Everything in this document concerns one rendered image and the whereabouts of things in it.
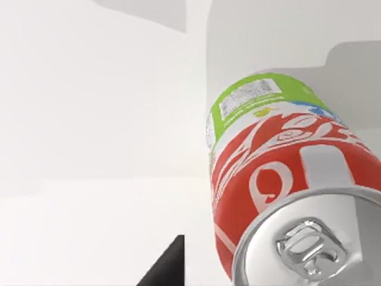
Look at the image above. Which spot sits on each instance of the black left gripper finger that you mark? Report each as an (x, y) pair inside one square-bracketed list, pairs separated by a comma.
[(169, 268)]

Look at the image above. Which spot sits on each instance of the red and white can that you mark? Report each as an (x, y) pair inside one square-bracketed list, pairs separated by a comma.
[(285, 184)]

